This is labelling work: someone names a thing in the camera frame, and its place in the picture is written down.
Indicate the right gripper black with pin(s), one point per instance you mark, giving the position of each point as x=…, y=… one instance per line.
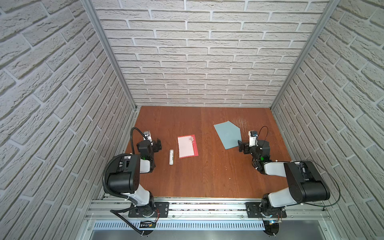
x=245, y=146

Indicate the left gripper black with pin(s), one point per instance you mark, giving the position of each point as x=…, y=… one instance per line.
x=155, y=145

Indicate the pink white letter card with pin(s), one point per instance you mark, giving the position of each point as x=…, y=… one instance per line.
x=187, y=146

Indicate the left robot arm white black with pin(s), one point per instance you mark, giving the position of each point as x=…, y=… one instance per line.
x=121, y=177

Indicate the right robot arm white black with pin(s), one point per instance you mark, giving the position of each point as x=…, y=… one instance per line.
x=305, y=184

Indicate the white glue stick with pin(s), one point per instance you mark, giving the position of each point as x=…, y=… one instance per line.
x=171, y=157

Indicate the small circuit board left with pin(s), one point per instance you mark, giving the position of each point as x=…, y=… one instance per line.
x=147, y=224

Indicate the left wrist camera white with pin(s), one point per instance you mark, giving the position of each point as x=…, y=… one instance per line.
x=147, y=136

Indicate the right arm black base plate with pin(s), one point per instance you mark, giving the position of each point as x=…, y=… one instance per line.
x=253, y=210

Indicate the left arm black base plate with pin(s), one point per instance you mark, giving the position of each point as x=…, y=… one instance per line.
x=162, y=209

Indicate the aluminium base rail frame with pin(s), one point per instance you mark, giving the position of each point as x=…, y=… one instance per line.
x=200, y=214

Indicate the left aluminium corner post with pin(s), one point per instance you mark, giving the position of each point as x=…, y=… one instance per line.
x=96, y=22

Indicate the aluminium corner post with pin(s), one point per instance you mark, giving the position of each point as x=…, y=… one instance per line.
x=329, y=10
x=96, y=22

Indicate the right aluminium corner post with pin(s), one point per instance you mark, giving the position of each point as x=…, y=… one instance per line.
x=329, y=10

